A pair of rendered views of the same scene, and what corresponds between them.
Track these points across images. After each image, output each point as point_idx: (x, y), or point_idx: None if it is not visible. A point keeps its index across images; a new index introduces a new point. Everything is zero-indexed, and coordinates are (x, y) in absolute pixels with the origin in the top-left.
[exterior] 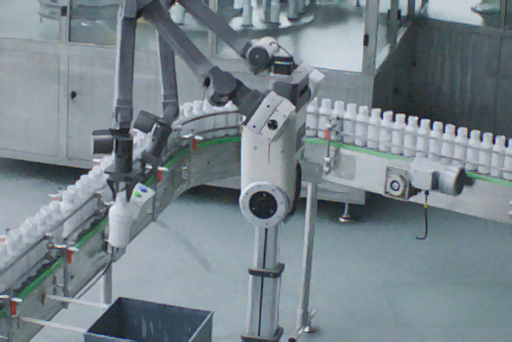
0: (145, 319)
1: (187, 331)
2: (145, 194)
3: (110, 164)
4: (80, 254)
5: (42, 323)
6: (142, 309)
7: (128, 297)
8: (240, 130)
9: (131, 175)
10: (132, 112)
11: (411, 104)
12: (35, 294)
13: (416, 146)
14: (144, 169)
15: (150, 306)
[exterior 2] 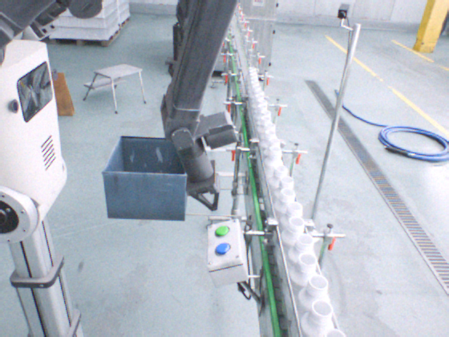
0: (161, 188)
1: (125, 190)
2: (214, 245)
3: (298, 258)
4: (254, 220)
5: (224, 148)
6: (163, 180)
7: (176, 174)
8: (54, 78)
9: (171, 56)
10: (177, 5)
11: None
12: (245, 158)
13: None
14: (214, 200)
15: (157, 177)
